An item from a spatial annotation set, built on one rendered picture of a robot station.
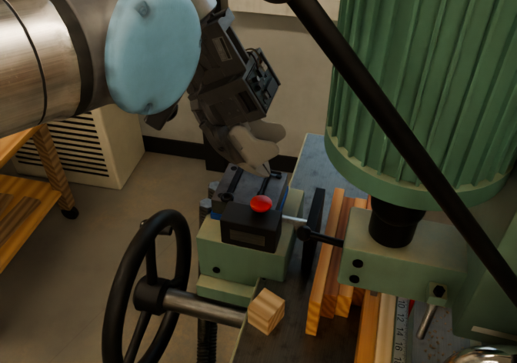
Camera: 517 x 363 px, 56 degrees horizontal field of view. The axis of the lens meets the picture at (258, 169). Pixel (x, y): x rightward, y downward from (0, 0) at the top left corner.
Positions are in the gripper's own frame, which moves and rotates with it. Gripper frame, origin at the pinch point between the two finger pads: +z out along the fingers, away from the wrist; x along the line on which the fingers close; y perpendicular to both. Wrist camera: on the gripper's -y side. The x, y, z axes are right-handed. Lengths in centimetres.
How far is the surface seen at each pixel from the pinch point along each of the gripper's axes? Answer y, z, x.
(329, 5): -19, 19, 114
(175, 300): -23.3, 16.1, -6.5
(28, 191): -141, 23, 61
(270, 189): -3.7, 7.3, 4.9
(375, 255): 13.2, 9.4, -8.9
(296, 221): -1.7, 12.9, 3.1
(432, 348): 10.4, 38.6, -2.3
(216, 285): -15.3, 15.6, -4.9
